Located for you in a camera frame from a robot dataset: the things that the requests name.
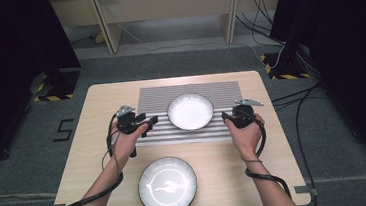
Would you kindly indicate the person's left hand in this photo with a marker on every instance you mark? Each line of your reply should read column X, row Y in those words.
column 126, row 144

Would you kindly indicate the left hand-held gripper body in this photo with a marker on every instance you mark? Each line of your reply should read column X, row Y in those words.
column 127, row 121

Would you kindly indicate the white plate with dark rim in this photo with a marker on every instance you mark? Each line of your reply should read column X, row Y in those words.
column 190, row 111
column 167, row 186

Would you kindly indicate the black curtain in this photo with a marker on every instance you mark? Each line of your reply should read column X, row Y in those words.
column 350, row 51
column 7, row 64

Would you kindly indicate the stand base with hazard tape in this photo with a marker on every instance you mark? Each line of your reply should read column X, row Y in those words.
column 285, row 69
column 56, row 87

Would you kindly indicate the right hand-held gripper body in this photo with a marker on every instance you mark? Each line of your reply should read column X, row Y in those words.
column 244, row 114

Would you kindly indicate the person's right hand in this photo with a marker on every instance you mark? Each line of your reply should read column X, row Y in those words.
column 246, row 139

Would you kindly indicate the light wooden desk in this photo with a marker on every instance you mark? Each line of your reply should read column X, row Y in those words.
column 169, row 7

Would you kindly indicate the thin dark wristband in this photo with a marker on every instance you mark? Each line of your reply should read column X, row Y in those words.
column 251, row 160

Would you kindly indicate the grey striped placemat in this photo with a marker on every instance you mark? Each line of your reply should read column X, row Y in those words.
column 150, row 97

